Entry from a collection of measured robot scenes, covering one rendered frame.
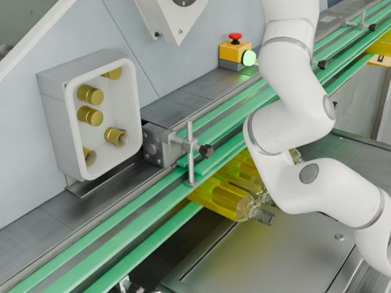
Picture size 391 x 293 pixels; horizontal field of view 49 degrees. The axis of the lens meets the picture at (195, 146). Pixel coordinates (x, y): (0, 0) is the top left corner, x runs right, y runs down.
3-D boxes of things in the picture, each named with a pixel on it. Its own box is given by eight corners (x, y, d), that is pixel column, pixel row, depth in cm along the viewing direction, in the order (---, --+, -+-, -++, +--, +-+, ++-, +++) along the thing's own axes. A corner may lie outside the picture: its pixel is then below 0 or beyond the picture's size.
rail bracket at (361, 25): (338, 27, 166) (373, 32, 159) (341, 8, 162) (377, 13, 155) (342, 24, 169) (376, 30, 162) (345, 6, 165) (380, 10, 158)
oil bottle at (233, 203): (173, 193, 107) (246, 228, 95) (172, 175, 104) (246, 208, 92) (187, 182, 110) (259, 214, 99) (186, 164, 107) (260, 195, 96)
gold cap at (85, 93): (75, 87, 86) (89, 92, 83) (89, 81, 88) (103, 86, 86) (78, 103, 87) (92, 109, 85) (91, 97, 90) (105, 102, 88)
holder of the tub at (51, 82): (63, 189, 94) (85, 203, 90) (35, 73, 80) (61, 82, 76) (118, 155, 106) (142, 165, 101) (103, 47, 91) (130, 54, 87)
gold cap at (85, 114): (75, 108, 87) (89, 114, 85) (89, 102, 90) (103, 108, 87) (78, 124, 89) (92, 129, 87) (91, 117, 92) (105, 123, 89)
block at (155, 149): (141, 161, 103) (163, 171, 99) (138, 127, 98) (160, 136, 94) (151, 154, 105) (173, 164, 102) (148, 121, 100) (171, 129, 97)
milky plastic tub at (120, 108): (59, 171, 91) (85, 185, 86) (35, 73, 79) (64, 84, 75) (118, 137, 103) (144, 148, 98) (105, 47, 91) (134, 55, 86)
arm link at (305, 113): (240, 57, 75) (222, 126, 69) (297, 21, 64) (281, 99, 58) (295, 95, 81) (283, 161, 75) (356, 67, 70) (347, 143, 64)
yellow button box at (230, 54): (217, 66, 129) (238, 71, 125) (217, 42, 125) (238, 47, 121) (230, 60, 133) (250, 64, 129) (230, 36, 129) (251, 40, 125)
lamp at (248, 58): (240, 66, 125) (249, 68, 123) (241, 52, 123) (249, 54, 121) (248, 62, 128) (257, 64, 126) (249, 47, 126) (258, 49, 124)
